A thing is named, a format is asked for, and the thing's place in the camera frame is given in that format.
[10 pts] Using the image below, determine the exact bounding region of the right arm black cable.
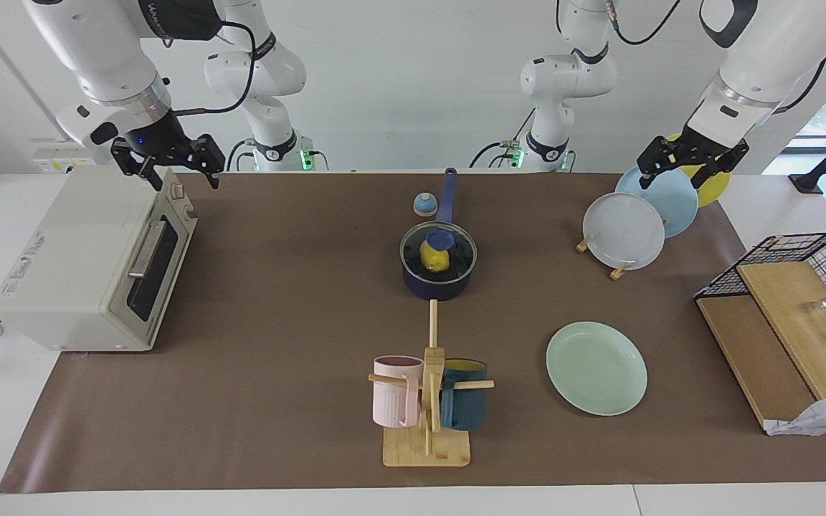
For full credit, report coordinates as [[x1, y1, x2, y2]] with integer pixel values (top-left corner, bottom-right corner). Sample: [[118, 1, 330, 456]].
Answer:
[[162, 20, 257, 117]]

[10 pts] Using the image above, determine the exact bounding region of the glass pot lid blue knob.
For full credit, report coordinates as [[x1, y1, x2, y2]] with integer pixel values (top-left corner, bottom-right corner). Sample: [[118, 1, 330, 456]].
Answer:
[[400, 222, 478, 282]]

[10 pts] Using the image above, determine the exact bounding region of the dark teal mug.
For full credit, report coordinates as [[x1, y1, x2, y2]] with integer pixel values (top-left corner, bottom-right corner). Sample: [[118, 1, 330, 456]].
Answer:
[[440, 358, 489, 431]]

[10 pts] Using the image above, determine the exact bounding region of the mint green plate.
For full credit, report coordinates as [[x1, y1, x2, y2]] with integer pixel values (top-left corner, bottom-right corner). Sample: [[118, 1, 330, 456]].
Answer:
[[546, 321, 648, 417]]

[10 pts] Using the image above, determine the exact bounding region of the yellow plate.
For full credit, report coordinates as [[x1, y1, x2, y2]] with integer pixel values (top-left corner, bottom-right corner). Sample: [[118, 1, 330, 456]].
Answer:
[[666, 133, 731, 209]]

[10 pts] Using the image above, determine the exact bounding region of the brown table mat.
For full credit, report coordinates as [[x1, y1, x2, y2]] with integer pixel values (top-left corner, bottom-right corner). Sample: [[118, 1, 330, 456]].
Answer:
[[0, 172, 826, 494]]

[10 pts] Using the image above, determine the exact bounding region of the white plastic bag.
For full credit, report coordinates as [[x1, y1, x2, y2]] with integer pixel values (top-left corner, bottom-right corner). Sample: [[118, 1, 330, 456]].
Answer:
[[764, 391, 826, 436]]

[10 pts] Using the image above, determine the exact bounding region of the grey plate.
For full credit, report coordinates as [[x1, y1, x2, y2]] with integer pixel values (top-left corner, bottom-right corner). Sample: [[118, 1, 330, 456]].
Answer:
[[583, 192, 666, 272]]

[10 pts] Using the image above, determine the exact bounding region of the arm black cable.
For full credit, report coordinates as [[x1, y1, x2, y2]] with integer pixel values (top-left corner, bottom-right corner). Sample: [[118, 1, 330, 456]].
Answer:
[[608, 0, 826, 114], [162, 20, 257, 117]]

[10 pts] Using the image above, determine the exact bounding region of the cream toaster oven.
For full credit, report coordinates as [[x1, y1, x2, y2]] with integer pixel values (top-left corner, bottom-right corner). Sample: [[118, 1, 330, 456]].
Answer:
[[0, 166, 199, 353]]

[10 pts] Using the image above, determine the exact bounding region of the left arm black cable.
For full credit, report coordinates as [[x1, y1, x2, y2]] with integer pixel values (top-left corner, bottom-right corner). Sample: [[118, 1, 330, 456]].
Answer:
[[608, 0, 826, 114]]

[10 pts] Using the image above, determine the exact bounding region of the wooden box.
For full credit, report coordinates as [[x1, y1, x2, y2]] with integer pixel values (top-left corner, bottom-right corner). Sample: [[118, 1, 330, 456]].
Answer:
[[694, 231, 826, 431]]

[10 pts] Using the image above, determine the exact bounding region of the light blue plate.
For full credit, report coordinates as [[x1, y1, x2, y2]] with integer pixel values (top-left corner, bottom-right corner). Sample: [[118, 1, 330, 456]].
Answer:
[[614, 166, 700, 239]]

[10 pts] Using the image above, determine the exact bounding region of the pink ribbed mug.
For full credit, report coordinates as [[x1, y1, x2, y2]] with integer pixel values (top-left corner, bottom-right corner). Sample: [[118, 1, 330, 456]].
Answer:
[[373, 355, 424, 429]]

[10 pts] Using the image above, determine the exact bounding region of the white power strip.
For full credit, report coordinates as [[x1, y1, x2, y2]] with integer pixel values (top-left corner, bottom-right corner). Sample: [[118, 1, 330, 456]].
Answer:
[[32, 140, 98, 174]]

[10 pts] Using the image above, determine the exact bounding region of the wooden mug rack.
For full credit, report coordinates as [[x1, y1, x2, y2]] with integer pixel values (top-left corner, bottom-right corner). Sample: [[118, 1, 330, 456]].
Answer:
[[368, 300, 495, 468]]

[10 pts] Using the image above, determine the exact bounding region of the dark blue saucepan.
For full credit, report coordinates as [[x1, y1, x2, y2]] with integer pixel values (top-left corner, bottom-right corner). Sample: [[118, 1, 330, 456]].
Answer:
[[400, 167, 478, 302]]

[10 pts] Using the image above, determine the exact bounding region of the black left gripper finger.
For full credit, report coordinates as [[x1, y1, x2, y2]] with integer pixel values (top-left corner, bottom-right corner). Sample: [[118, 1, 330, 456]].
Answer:
[[637, 138, 674, 190], [698, 140, 750, 189]]

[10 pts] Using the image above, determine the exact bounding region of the wooden plate rack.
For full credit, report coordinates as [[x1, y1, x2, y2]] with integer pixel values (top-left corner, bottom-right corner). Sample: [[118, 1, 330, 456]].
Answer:
[[575, 236, 632, 281]]

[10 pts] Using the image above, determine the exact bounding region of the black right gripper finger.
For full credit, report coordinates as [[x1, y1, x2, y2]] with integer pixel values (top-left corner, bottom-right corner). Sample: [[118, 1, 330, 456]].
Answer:
[[111, 140, 164, 191], [194, 134, 227, 191]]

